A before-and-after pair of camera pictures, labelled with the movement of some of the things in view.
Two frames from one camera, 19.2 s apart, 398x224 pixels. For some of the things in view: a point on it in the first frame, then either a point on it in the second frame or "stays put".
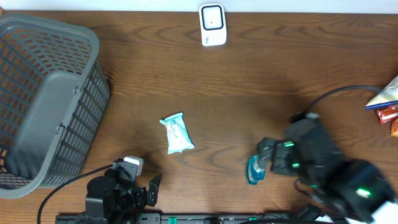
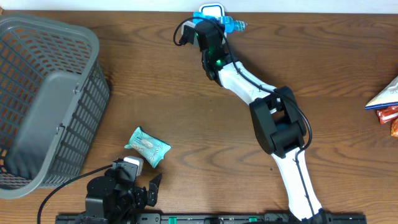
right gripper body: (288, 161) -> (221, 31)
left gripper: (140, 199) stays put
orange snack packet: (394, 127) stays put
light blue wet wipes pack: (178, 137) -> (152, 148)
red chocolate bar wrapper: (386, 114) stays put
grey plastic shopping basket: (54, 93) stays put
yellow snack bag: (387, 97) stays put
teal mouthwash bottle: (253, 174) -> (229, 23)
